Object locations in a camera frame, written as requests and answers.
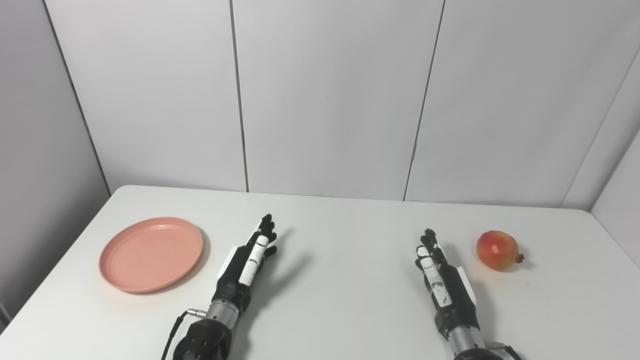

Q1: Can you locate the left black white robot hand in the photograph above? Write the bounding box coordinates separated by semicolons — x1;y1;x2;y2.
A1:
211;214;278;314

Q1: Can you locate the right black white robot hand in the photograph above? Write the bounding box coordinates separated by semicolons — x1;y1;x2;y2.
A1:
414;228;482;338

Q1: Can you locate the red yellow pomegranate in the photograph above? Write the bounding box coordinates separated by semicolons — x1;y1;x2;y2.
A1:
476;230;525;272

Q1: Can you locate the pink round plate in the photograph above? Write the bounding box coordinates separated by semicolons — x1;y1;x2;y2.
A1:
98;216;204;294

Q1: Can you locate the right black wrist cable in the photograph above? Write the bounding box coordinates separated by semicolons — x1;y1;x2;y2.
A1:
487;342;523;360

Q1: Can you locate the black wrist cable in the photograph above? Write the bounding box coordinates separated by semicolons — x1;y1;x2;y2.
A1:
161;309;208;360
487;342;523;360

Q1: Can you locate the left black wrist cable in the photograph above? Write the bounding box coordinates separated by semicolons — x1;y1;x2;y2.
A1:
161;309;208;360

